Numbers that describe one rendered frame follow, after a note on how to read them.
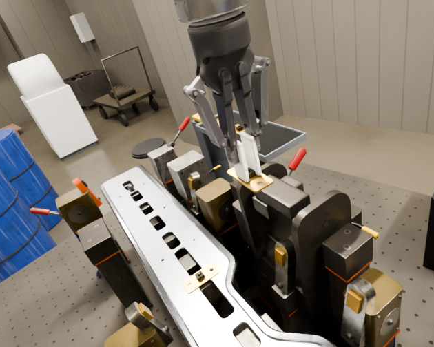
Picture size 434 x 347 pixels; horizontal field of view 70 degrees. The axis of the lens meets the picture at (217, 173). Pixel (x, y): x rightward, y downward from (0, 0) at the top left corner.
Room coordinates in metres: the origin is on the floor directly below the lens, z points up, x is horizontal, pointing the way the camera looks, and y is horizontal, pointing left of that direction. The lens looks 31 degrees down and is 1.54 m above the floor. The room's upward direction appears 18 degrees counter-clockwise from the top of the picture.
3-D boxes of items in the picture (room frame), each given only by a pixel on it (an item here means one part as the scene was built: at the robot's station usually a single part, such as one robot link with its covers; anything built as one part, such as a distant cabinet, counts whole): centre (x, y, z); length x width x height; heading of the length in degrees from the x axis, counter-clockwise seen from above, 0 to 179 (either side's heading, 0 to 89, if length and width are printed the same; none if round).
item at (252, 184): (0.42, -0.05, 1.27); 0.08 x 0.04 x 0.01; 22
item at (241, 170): (0.42, -0.04, 1.30); 0.03 x 0.01 x 0.07; 22
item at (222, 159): (1.07, -0.01, 0.92); 0.08 x 0.08 x 0.44; 23
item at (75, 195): (0.95, 0.52, 0.88); 0.14 x 0.09 x 0.36; 113
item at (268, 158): (0.83, -0.11, 1.16); 0.37 x 0.14 x 0.02; 23
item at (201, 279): (0.49, 0.11, 1.01); 0.08 x 0.04 x 0.01; 113
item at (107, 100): (5.38, 1.12, 0.53); 1.28 x 0.75 x 1.06; 35
